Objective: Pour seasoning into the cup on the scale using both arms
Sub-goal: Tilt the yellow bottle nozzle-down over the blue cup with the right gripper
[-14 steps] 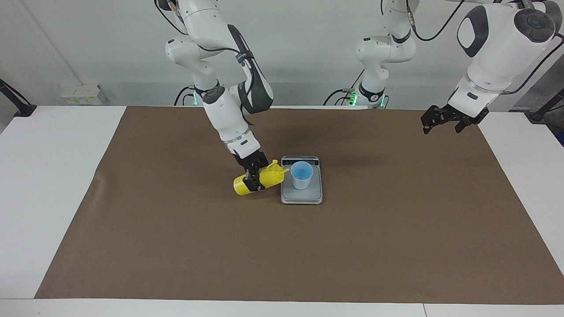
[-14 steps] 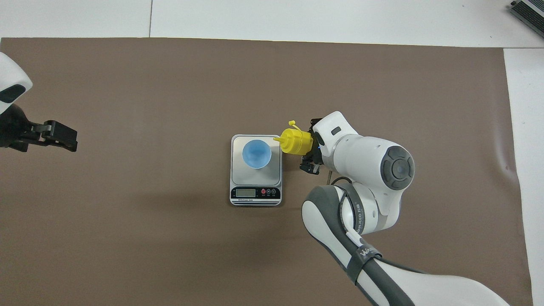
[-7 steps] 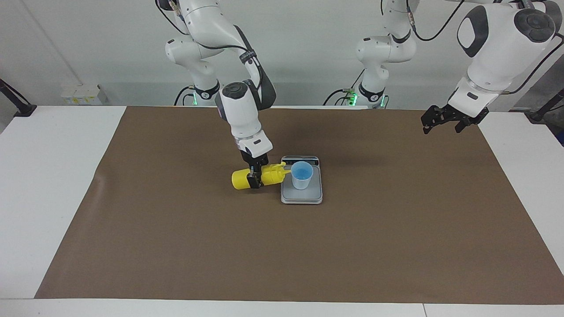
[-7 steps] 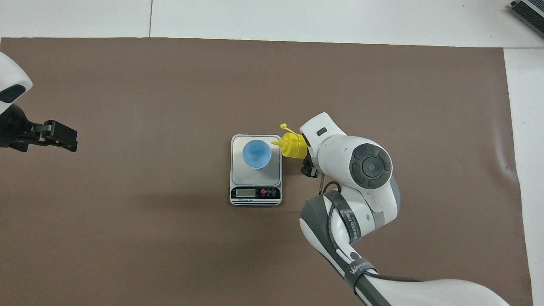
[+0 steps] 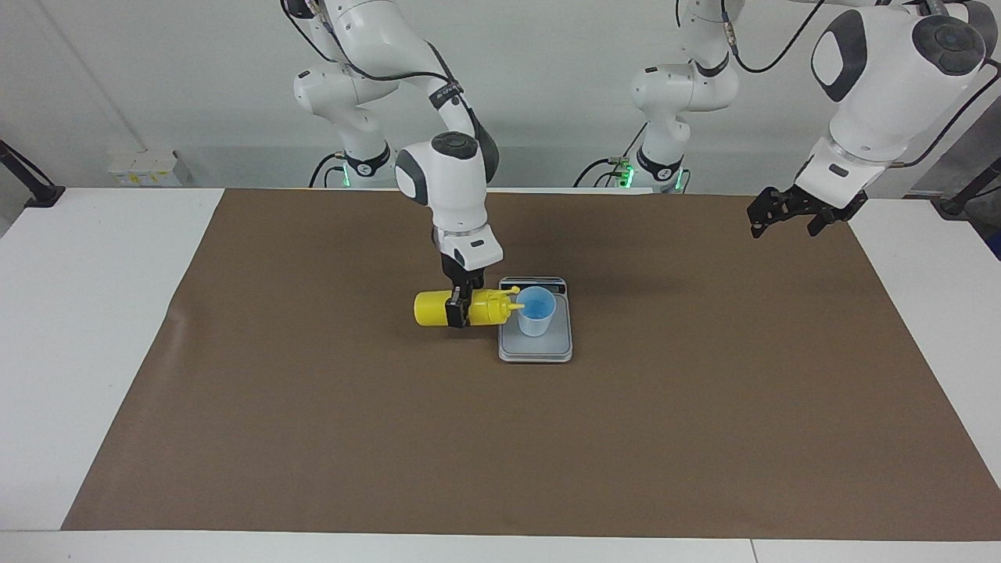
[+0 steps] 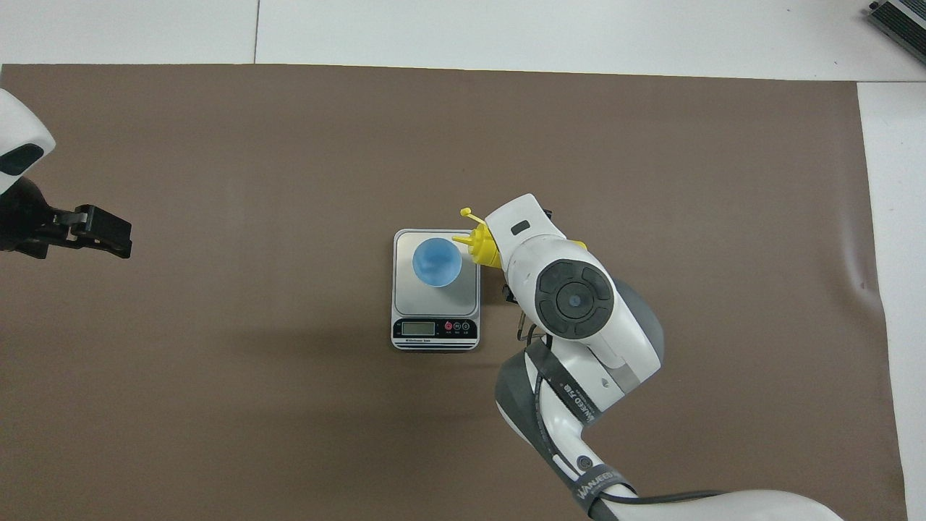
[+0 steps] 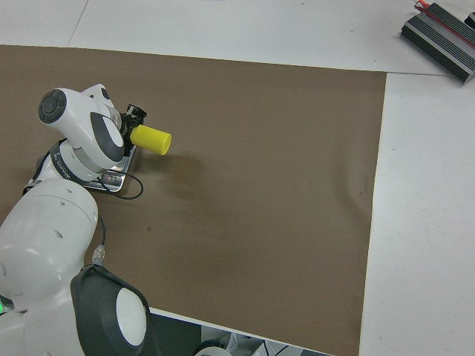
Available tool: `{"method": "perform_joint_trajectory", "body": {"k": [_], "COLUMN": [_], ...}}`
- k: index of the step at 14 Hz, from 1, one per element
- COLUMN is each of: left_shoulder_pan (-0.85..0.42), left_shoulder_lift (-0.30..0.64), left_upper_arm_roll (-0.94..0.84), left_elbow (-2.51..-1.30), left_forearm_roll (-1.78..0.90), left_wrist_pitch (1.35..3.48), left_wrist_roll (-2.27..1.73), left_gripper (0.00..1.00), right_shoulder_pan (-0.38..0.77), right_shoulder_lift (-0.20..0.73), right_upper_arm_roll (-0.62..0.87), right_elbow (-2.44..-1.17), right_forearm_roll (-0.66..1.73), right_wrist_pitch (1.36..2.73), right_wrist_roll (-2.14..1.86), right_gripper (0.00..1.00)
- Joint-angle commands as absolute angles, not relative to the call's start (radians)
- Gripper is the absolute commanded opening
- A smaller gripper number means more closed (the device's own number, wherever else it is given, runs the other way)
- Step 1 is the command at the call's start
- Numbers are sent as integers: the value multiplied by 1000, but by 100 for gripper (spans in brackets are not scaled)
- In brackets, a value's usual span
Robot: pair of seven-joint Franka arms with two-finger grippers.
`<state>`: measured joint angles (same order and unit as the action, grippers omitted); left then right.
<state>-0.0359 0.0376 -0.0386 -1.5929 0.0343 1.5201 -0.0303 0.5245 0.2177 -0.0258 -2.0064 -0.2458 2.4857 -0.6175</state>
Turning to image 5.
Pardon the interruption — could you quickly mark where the brown paper table mat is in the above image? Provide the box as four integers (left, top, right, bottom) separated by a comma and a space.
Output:
60, 187, 1001, 543

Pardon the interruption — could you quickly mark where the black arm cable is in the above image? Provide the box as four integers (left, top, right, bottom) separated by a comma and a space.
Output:
282, 0, 472, 110
719, 0, 1001, 170

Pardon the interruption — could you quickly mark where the black left base cable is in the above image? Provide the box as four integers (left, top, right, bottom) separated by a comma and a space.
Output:
572, 117, 651, 189

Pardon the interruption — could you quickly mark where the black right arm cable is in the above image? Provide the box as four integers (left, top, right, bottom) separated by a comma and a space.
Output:
282, 0, 472, 110

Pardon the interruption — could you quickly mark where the yellow squeeze bottle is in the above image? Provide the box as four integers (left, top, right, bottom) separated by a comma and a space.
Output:
413, 285, 526, 328

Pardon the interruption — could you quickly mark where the light blue plastic cup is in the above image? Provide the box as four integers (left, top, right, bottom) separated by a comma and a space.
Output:
515, 285, 558, 339

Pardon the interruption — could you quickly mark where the black right base cable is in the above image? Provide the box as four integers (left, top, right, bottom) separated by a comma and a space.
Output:
308, 151, 350, 189

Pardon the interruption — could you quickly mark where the black clamp stand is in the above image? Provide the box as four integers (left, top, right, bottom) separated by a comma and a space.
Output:
0, 138, 66, 210
937, 154, 1001, 219

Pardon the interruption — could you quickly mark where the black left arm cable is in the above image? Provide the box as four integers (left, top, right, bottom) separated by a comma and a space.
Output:
719, 0, 1001, 170

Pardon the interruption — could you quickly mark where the black base cable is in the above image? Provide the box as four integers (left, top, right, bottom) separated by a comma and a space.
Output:
308, 151, 350, 189
572, 117, 651, 189

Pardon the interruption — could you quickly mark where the silver digital kitchen scale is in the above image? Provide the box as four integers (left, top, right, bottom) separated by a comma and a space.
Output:
497, 275, 575, 365

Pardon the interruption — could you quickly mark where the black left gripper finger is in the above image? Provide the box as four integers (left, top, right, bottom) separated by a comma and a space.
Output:
808, 194, 869, 237
747, 188, 800, 239

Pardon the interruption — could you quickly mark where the dark grey board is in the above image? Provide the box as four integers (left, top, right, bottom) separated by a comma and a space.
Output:
907, 95, 1001, 198

